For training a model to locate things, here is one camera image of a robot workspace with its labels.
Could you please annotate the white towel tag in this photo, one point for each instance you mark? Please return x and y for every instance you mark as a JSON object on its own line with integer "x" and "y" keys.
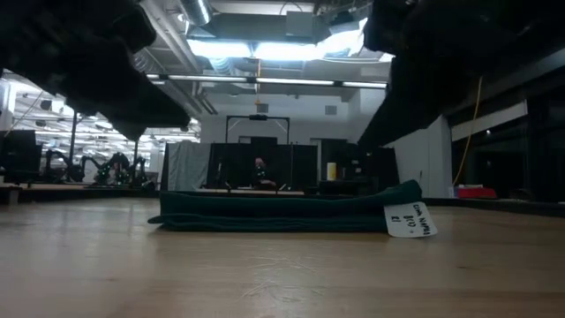
{"x": 410, "y": 220}

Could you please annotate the black monitor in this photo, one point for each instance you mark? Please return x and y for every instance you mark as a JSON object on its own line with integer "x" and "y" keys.
{"x": 20, "y": 156}

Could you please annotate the grey ceiling box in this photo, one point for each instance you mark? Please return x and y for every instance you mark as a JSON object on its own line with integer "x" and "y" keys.
{"x": 299, "y": 24}

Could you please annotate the yellow cylinder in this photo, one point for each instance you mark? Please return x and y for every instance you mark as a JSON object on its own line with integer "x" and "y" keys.
{"x": 331, "y": 171}

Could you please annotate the black partition panels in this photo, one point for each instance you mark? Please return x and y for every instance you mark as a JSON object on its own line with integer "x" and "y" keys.
{"x": 287, "y": 165}

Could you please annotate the grey curtain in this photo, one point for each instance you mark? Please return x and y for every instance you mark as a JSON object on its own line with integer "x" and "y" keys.
{"x": 187, "y": 165}

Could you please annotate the white partition panel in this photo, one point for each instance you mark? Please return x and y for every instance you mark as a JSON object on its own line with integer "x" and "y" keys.
{"x": 424, "y": 159}

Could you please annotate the person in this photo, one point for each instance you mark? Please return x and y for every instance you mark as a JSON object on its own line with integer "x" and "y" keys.
{"x": 261, "y": 174}

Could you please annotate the ceiling light strip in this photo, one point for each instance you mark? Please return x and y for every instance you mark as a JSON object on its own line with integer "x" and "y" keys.
{"x": 296, "y": 81}
{"x": 207, "y": 78}
{"x": 364, "y": 84}

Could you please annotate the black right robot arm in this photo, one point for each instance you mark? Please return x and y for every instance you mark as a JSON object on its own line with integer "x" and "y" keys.
{"x": 476, "y": 66}

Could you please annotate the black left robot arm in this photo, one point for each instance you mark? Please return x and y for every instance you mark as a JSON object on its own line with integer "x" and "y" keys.
{"x": 53, "y": 31}

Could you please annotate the red box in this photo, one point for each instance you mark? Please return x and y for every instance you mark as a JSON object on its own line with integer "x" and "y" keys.
{"x": 476, "y": 192}

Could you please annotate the teal microfiber towel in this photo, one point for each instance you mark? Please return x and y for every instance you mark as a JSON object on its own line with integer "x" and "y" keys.
{"x": 273, "y": 212}

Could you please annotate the background black robot arm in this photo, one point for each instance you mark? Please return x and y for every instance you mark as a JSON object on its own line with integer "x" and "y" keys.
{"x": 112, "y": 170}
{"x": 62, "y": 170}

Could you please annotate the black gantry frame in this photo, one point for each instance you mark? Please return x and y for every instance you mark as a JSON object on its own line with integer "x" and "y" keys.
{"x": 258, "y": 117}

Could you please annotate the black aluminium table frame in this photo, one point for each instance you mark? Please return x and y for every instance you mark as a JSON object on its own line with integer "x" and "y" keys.
{"x": 507, "y": 206}

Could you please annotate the silver ventilation duct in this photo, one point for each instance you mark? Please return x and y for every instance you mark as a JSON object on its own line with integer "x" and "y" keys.
{"x": 196, "y": 11}

